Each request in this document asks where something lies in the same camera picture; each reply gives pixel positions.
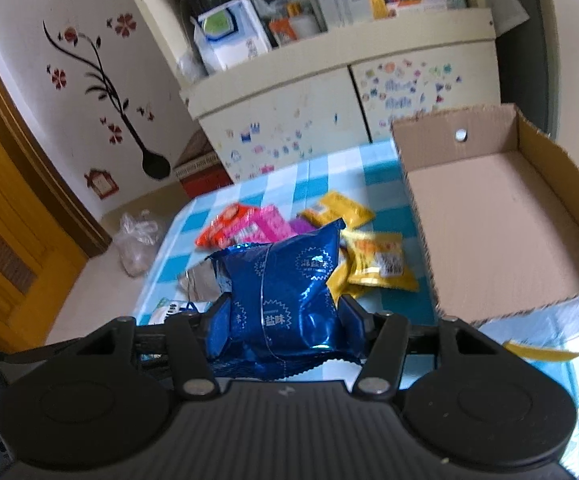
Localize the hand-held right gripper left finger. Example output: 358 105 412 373
76 296 233 402

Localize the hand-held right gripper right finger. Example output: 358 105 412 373
338 294 506 402

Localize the blue snack packet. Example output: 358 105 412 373
204 217 371 384

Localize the red snack packet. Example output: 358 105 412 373
194 202 260 251

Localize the purple snack packet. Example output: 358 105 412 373
289 216 318 236

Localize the yellow snack packet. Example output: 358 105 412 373
343 230 420 292
326 260 370 307
302 191 375 229

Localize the silver brown snack packet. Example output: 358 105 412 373
178 259 233 304

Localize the white snack packet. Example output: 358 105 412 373
148 297 196 327

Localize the pink snack packet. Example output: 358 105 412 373
224 205 300 249

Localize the wooden door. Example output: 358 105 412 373
0 7 114 357

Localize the blue white checked tablecloth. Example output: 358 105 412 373
134 140 579 480

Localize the red cardboard box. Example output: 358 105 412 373
172 130 235 200

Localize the yellow-edged clear plastic bag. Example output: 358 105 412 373
501 290 579 364

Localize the cream cabinet with stickers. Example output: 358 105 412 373
114 0 503 187

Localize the white blue carton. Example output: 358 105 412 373
192 0 273 74

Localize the orange small box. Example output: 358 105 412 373
268 17 299 47

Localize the white orange flat box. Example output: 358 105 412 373
386 0 449 19

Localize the red house wall sticker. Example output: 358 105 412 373
84 168 120 202

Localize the black flower vase wall decal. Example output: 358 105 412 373
42 15 171 181

